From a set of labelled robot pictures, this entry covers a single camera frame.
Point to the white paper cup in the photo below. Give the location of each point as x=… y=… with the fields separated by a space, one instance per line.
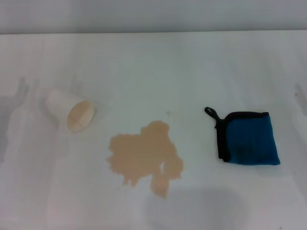
x=72 y=112

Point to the blue rag with black trim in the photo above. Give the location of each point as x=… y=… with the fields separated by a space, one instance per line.
x=251 y=141

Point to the brown liquid stain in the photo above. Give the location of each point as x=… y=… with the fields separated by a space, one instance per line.
x=141 y=153

